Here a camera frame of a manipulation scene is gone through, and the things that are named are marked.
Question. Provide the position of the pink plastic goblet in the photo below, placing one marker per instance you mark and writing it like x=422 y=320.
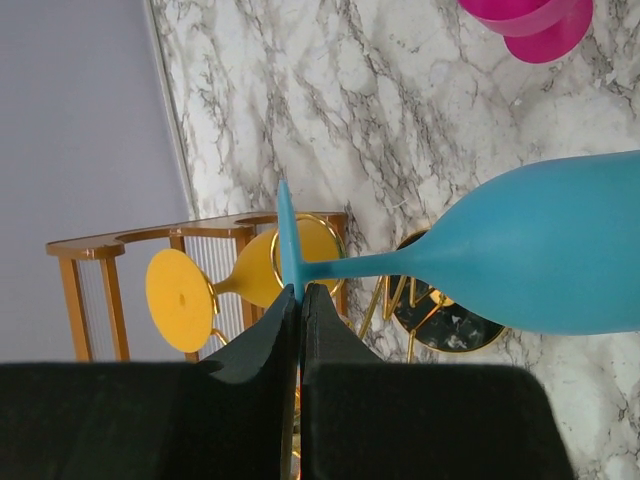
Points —
x=534 y=31

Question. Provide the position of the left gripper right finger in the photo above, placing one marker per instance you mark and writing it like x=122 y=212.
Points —
x=363 y=418

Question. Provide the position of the blue plastic goblet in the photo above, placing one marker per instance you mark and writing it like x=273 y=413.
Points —
x=550 y=247

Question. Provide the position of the gold wire wine glass rack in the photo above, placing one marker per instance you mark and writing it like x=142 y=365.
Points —
x=430 y=318

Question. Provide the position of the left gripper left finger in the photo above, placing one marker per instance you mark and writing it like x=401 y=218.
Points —
x=229 y=416

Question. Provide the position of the wooden dish rack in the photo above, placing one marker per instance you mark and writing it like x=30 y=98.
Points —
x=213 y=244

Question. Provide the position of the orange plastic goblet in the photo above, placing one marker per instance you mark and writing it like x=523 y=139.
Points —
x=183 y=302

